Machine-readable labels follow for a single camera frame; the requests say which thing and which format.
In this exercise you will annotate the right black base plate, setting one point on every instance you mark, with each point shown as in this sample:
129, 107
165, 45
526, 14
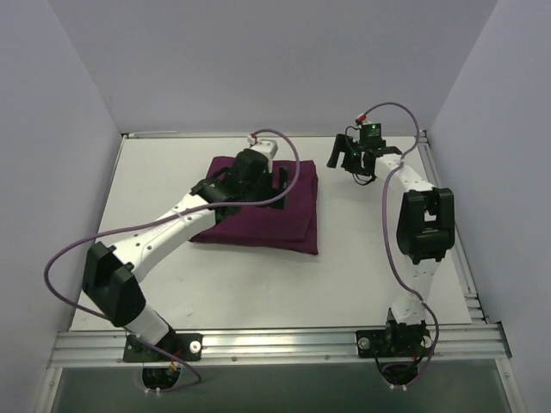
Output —
400, 343

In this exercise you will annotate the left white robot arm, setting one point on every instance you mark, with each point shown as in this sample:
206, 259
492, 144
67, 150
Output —
113, 273

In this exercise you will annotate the aluminium rail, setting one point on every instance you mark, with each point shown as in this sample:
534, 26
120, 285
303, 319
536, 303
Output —
461, 265
105, 348

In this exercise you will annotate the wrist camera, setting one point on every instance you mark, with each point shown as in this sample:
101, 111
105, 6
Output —
370, 135
267, 147

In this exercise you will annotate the front aluminium rail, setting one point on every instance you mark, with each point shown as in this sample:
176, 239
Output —
105, 348

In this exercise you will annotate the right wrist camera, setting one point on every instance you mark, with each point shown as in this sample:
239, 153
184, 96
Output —
370, 135

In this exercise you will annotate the right side aluminium rail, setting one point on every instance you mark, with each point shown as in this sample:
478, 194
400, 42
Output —
461, 265

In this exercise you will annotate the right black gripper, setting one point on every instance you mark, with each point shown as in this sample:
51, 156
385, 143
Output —
350, 156

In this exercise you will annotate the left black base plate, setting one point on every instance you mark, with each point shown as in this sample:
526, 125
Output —
185, 346

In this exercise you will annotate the purple cloth wrap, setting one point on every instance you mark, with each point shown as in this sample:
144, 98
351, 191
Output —
293, 228

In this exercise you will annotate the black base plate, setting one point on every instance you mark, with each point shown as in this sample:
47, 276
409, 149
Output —
400, 343
185, 346

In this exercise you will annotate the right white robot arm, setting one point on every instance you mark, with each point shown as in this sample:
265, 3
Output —
425, 229

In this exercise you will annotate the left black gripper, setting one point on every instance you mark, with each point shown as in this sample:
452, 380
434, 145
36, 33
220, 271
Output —
267, 184

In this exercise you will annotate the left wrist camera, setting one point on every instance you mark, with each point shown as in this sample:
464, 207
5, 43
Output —
267, 147

